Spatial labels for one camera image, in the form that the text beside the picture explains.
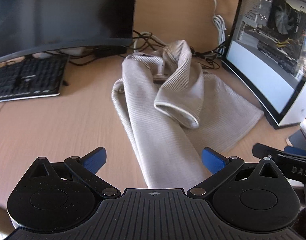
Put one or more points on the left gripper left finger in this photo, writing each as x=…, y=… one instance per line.
x=84, y=169

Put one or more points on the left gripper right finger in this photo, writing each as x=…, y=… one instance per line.
x=222, y=170

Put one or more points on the beige striped knit garment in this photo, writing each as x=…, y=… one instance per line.
x=171, y=109

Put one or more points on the smartphone on table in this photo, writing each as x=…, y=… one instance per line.
x=297, y=139

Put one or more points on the black keyboard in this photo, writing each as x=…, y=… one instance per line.
x=32, y=78

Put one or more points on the glass-panel computer case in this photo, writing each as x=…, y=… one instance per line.
x=266, y=49

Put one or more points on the black curved monitor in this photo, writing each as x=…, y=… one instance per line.
x=34, y=26

